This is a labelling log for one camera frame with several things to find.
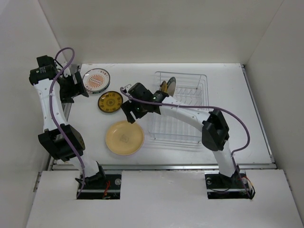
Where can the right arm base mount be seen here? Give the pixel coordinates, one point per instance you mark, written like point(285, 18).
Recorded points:
point(222, 187)

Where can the beige yellow plate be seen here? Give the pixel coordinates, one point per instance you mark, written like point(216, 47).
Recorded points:
point(124, 138)

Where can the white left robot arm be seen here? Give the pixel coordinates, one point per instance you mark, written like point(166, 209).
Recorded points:
point(61, 140)

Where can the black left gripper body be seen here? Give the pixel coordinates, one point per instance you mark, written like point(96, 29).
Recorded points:
point(68, 89)

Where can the aluminium table edge rail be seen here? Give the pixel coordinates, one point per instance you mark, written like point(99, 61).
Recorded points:
point(258, 115)

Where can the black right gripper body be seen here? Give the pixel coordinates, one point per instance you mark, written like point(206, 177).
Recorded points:
point(137, 107)

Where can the white plate dark lettered rim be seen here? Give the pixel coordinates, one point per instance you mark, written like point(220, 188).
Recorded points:
point(171, 86)

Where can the dark yellow patterned plate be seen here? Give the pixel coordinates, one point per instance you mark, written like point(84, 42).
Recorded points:
point(164, 86)

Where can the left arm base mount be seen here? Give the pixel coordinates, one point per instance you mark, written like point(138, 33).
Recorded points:
point(108, 189)

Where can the white wire dish rack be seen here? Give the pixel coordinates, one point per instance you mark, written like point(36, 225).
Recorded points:
point(190, 95)

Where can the white plate orange sunburst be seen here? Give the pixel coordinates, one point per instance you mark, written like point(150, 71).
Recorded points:
point(97, 74)

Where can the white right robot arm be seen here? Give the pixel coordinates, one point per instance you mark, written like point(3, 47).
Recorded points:
point(212, 125)

